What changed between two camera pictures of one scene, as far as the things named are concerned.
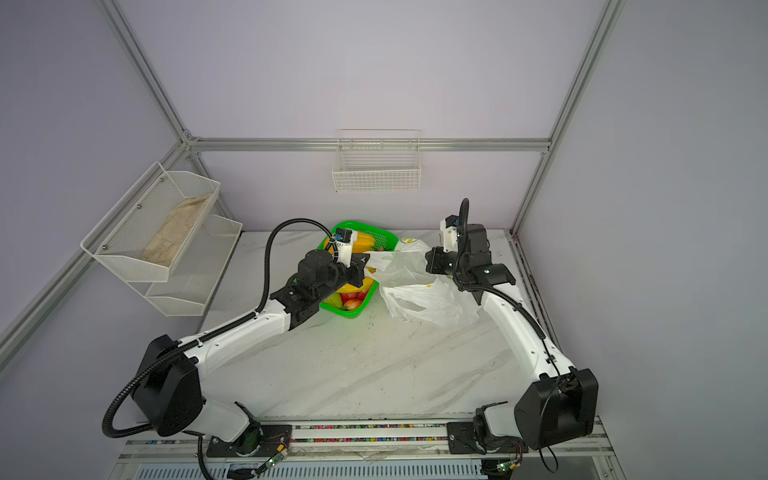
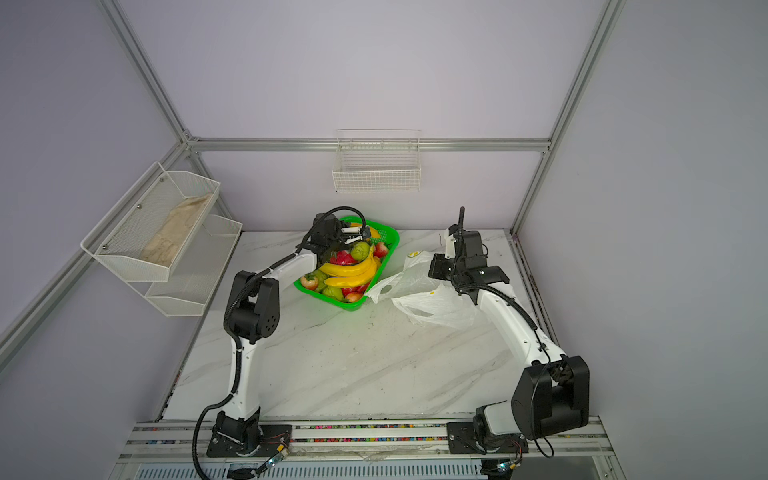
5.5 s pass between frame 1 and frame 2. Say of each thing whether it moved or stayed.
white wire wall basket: stayed
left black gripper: moved
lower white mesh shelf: stayed
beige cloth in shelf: stayed
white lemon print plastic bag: moved
